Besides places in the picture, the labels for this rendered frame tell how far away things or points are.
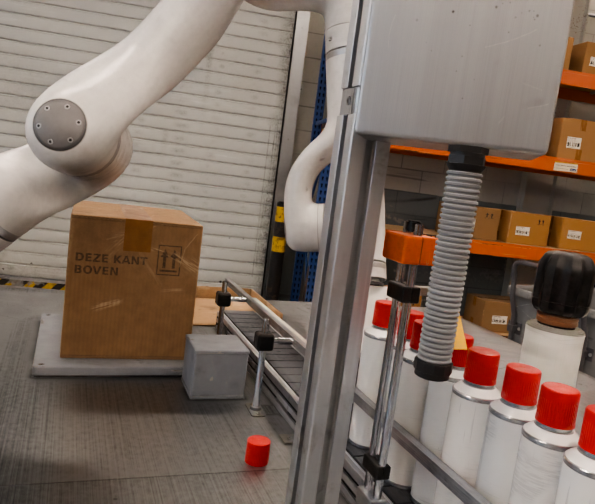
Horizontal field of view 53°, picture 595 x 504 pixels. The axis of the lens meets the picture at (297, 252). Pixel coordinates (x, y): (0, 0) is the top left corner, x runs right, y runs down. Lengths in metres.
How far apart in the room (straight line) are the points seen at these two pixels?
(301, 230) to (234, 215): 4.12
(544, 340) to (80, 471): 0.67
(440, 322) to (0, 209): 0.65
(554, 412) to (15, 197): 0.74
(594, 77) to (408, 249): 4.67
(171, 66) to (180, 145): 4.05
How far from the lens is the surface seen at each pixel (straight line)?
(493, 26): 0.57
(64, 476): 0.86
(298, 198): 0.91
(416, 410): 0.76
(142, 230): 1.16
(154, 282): 1.18
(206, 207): 5.00
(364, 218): 0.62
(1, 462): 0.90
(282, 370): 1.13
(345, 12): 0.96
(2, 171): 0.97
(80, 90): 0.90
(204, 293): 1.84
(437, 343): 0.55
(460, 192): 0.54
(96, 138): 0.88
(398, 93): 0.56
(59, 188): 1.01
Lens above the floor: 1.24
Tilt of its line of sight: 7 degrees down
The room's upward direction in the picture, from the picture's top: 7 degrees clockwise
